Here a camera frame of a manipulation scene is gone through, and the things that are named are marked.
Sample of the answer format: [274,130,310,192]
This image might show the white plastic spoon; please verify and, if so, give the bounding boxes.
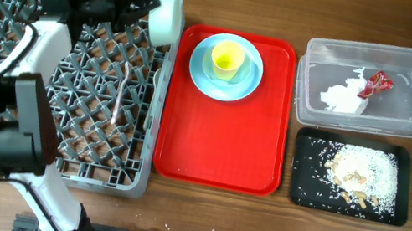
[143,68,162,131]

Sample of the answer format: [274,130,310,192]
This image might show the white plastic fork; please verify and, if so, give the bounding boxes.
[110,62,132,125]

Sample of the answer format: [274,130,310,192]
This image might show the yellow plastic cup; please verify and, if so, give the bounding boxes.
[210,40,245,81]

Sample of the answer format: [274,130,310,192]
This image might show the light blue plate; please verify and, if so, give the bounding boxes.
[189,33,264,101]

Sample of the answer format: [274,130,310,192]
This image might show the white napkin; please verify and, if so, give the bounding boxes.
[320,67,368,115]

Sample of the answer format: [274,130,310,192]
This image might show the red snack wrapper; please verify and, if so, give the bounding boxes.
[357,70,394,100]

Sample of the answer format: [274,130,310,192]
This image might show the rice and food scraps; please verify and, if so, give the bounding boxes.
[311,140,399,216]

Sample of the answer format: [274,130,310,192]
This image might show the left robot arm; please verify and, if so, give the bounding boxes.
[0,0,163,231]

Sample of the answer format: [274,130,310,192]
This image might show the grey dishwasher rack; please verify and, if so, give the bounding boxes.
[0,0,178,198]

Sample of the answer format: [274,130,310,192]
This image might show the black waste tray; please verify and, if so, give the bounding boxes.
[289,127,412,227]

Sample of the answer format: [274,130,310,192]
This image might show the red plastic tray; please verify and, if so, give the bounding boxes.
[152,24,297,196]

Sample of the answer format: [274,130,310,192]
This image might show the clear plastic bin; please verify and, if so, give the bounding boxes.
[295,38,412,138]

